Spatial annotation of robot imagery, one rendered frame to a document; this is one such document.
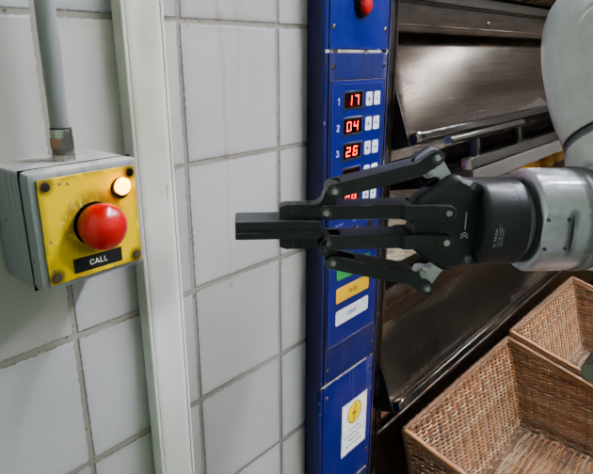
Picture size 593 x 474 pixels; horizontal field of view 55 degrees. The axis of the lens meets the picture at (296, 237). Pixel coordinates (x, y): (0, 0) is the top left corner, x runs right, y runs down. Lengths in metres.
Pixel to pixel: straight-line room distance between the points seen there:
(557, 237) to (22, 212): 0.43
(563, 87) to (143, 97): 0.40
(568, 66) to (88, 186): 0.44
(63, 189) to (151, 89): 0.16
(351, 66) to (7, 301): 0.52
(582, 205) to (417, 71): 0.62
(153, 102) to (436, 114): 0.62
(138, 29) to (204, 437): 0.51
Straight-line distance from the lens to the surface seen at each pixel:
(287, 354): 0.87
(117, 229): 0.49
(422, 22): 1.05
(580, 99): 0.58
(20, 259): 0.53
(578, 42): 0.60
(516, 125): 1.22
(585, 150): 0.56
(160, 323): 0.65
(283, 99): 0.75
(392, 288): 1.08
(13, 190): 0.51
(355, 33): 0.82
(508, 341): 1.68
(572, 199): 0.50
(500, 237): 0.48
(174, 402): 0.71
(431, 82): 1.10
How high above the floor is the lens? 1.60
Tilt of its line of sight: 18 degrees down
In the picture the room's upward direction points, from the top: straight up
